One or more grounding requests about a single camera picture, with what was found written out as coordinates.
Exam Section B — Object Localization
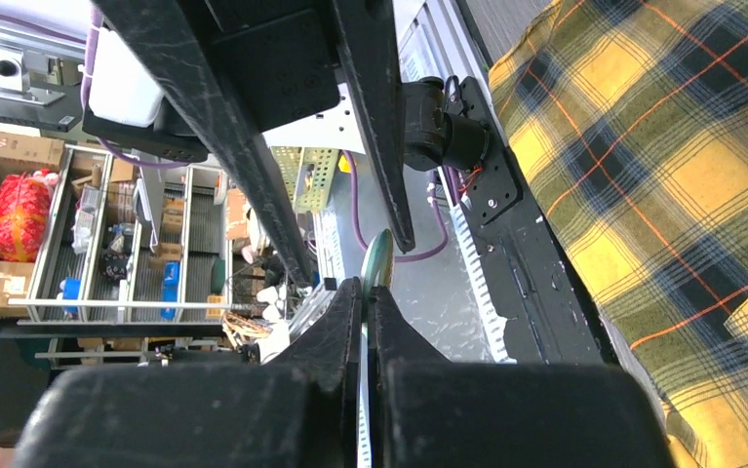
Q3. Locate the yellow plaid flannel shirt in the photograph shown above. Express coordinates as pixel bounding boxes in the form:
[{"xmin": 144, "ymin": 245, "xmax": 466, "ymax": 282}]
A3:
[{"xmin": 489, "ymin": 1, "xmax": 748, "ymax": 467}]

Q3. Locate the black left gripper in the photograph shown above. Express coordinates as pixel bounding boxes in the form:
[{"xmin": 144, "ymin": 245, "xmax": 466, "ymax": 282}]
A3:
[{"xmin": 95, "ymin": 0, "xmax": 415, "ymax": 286}]

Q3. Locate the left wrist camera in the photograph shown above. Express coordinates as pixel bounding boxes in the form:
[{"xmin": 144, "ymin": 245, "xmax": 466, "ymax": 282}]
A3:
[{"xmin": 81, "ymin": 21, "xmax": 209, "ymax": 169}]

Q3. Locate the storage shelf with boxes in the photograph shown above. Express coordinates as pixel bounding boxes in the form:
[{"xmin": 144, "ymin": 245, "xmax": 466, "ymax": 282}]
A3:
[{"xmin": 0, "ymin": 131, "xmax": 263, "ymax": 370}]

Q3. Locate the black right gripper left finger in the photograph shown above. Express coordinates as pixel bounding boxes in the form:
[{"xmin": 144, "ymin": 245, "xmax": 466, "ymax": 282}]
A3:
[{"xmin": 15, "ymin": 278, "xmax": 362, "ymax": 467}]

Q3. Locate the red patterned bag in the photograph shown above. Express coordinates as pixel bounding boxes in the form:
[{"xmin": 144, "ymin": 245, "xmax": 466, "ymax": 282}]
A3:
[{"xmin": 0, "ymin": 169, "xmax": 59, "ymax": 262}]

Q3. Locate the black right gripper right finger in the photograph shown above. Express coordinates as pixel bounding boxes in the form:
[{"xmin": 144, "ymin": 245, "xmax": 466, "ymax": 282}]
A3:
[{"xmin": 368, "ymin": 287, "xmax": 674, "ymax": 467}]

